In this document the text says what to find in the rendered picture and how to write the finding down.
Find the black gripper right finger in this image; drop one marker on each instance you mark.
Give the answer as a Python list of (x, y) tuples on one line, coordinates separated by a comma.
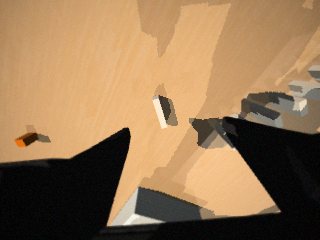
[(285, 162)]

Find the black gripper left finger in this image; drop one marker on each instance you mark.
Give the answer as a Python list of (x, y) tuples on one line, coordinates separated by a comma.
[(87, 181)]

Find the orange rectangular block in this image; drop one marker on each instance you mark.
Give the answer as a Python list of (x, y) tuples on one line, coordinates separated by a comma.
[(26, 139)]

